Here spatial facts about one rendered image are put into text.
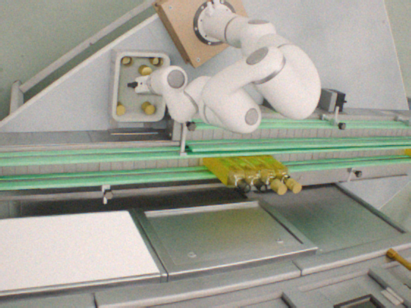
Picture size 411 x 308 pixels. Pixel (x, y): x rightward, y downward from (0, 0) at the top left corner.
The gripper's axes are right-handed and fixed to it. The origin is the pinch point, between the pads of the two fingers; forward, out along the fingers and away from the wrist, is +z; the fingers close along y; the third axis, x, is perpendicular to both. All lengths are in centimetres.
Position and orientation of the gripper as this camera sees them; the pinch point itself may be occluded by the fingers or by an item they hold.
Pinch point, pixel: (144, 85)
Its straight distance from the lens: 136.1
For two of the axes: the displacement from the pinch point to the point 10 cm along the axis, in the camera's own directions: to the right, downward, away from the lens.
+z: -4.1, -1.1, 9.1
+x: -0.3, -9.9, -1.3
